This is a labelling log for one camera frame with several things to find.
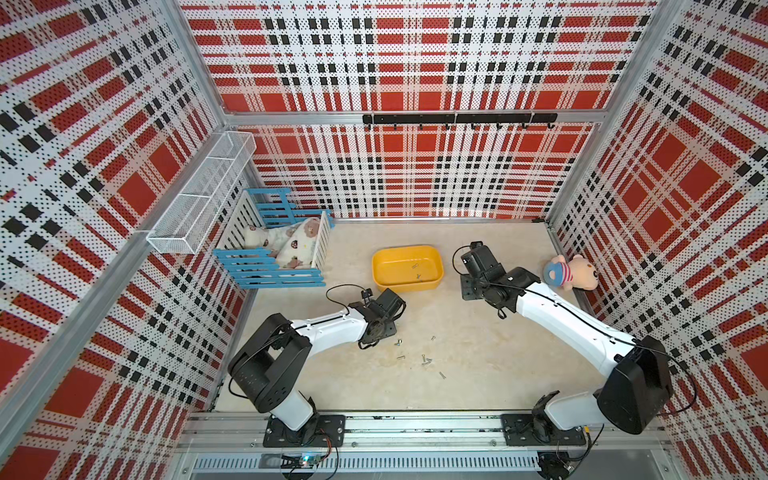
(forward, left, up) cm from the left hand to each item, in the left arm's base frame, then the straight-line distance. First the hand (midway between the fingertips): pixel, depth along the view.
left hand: (388, 328), depth 91 cm
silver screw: (+20, -10, -2) cm, 23 cm away
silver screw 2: (+24, -9, -1) cm, 26 cm away
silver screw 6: (-14, -16, -2) cm, 21 cm away
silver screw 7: (-2, -14, -1) cm, 14 cm away
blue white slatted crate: (+19, +45, +6) cm, 49 cm away
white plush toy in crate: (+29, +35, +6) cm, 45 cm away
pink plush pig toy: (+16, -61, +5) cm, 64 cm away
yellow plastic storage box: (+24, -6, -2) cm, 25 cm away
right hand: (+7, -26, +15) cm, 31 cm away
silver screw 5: (-9, -12, -2) cm, 15 cm away
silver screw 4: (-9, -4, -1) cm, 10 cm away
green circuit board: (-34, +18, +1) cm, 38 cm away
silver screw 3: (-4, -3, -1) cm, 6 cm away
